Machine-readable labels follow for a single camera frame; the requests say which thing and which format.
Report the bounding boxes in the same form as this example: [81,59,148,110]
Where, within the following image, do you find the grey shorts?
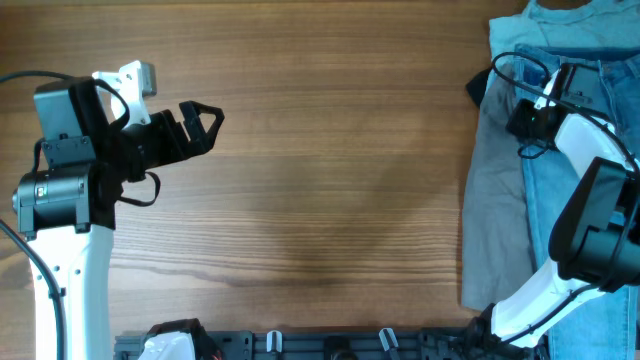
[461,79,535,311]

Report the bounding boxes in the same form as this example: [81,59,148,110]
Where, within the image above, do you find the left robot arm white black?
[5,77,225,359]

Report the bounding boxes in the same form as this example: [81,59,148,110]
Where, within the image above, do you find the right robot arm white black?
[483,98,639,354]

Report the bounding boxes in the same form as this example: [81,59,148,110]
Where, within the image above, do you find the light teal shirt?
[489,0,639,91]

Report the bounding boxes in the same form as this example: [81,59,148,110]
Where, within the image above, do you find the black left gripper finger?
[179,101,225,138]
[184,119,216,156]

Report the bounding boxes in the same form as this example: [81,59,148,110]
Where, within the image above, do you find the black mounting rail base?
[113,319,551,360]

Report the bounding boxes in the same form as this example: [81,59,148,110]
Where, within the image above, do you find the light blue denim jeans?
[510,43,640,360]

